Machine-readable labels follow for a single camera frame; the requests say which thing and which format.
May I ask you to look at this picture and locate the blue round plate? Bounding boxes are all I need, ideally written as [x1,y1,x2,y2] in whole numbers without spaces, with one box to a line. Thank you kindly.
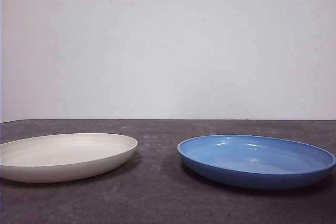
[177,134,336,190]

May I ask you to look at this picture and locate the white round plate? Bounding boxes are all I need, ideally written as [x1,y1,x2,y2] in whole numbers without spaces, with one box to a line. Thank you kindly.
[0,133,139,184]

